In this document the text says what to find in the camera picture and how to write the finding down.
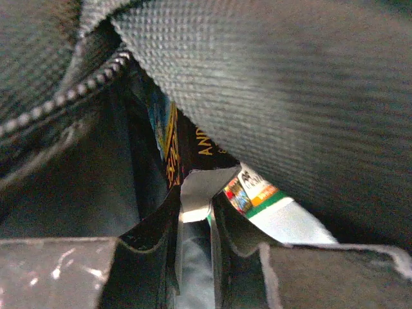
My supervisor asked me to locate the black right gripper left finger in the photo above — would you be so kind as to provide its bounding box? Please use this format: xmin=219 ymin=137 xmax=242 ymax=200
xmin=1 ymin=189 xmax=181 ymax=308

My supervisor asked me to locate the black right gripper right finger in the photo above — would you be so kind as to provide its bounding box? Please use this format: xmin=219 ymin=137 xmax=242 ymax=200
xmin=211 ymin=194 xmax=411 ymax=308

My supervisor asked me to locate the black student backpack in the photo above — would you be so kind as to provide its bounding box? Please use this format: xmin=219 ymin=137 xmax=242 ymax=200
xmin=1 ymin=1 xmax=411 ymax=250

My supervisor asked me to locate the black yellow treehouse book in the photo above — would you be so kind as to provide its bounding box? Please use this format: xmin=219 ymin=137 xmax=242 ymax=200
xmin=141 ymin=93 xmax=241 ymax=223

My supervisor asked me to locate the green coin book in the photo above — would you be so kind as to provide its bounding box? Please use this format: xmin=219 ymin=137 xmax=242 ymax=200
xmin=222 ymin=163 xmax=337 ymax=245

